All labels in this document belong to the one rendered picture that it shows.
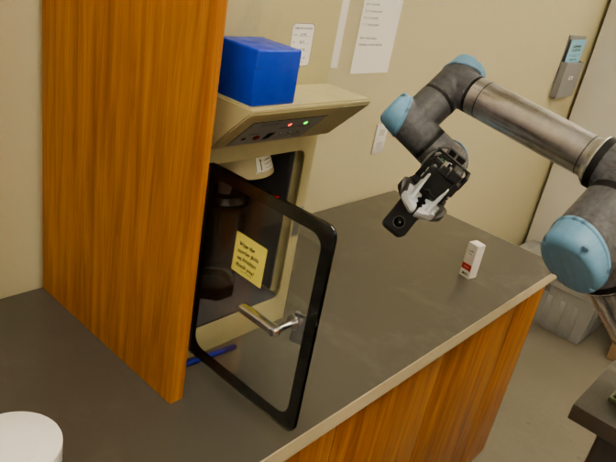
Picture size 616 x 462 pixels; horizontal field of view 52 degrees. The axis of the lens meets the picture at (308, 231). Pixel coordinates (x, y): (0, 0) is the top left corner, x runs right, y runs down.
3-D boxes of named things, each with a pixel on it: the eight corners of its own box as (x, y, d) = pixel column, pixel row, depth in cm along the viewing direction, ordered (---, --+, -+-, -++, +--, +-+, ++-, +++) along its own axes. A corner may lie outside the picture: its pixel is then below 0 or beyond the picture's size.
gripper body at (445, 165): (432, 151, 100) (442, 138, 111) (398, 191, 104) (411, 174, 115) (468, 182, 100) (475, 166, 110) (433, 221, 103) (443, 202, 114)
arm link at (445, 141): (420, 153, 128) (449, 183, 128) (411, 165, 119) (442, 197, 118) (448, 126, 125) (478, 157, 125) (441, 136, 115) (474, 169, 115)
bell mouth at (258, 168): (171, 155, 130) (174, 129, 128) (236, 146, 143) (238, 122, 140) (227, 185, 120) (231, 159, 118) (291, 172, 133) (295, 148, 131)
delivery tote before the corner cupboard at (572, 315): (484, 300, 380) (501, 252, 367) (516, 283, 409) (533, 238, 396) (580, 352, 345) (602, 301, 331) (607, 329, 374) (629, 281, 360)
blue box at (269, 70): (210, 90, 105) (216, 35, 101) (254, 87, 112) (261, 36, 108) (250, 107, 99) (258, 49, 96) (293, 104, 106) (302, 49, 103)
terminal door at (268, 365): (187, 346, 126) (208, 159, 110) (295, 434, 109) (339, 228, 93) (184, 347, 126) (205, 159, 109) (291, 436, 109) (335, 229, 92)
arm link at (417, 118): (410, 88, 127) (447, 126, 127) (372, 124, 125) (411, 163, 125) (422, 72, 119) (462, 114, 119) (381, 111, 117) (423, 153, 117)
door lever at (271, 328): (258, 305, 108) (260, 292, 107) (298, 333, 102) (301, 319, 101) (235, 314, 104) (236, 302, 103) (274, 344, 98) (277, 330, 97)
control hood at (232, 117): (197, 146, 109) (203, 89, 105) (319, 129, 132) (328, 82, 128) (241, 169, 102) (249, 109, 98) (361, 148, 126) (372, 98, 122)
